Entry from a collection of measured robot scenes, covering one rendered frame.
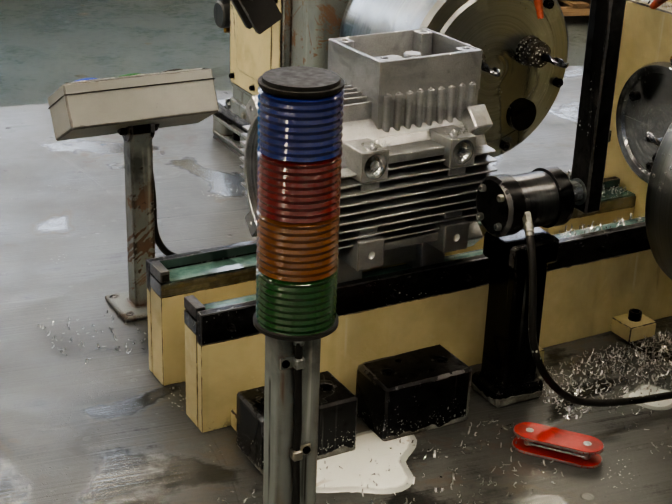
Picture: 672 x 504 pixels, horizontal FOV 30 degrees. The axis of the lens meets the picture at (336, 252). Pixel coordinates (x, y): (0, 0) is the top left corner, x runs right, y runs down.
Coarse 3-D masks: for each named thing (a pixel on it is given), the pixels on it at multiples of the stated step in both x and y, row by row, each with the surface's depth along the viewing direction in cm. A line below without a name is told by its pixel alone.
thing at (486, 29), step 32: (352, 0) 167; (384, 0) 159; (416, 0) 154; (448, 0) 151; (480, 0) 153; (512, 0) 156; (544, 0) 158; (352, 32) 163; (384, 32) 157; (448, 32) 153; (480, 32) 155; (512, 32) 157; (544, 32) 160; (512, 64) 159; (544, 64) 158; (480, 96) 159; (512, 96) 161; (544, 96) 164; (512, 128) 163
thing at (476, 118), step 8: (256, 96) 126; (248, 104) 127; (256, 104) 125; (248, 112) 127; (256, 112) 125; (464, 112) 125; (472, 112) 124; (480, 112) 125; (464, 120) 125; (472, 120) 124; (480, 120) 124; (488, 120) 125; (472, 128) 124; (480, 128) 124; (488, 128) 125; (248, 216) 131; (248, 224) 132; (472, 224) 130; (472, 232) 129; (480, 232) 130; (472, 240) 129
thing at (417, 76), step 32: (416, 32) 130; (352, 64) 123; (384, 64) 119; (416, 64) 121; (448, 64) 123; (480, 64) 125; (384, 96) 120; (416, 96) 122; (448, 96) 124; (384, 128) 121
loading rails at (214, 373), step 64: (192, 256) 130; (448, 256) 134; (576, 256) 138; (640, 256) 143; (192, 320) 119; (384, 320) 128; (448, 320) 132; (576, 320) 142; (640, 320) 143; (192, 384) 122; (256, 384) 123
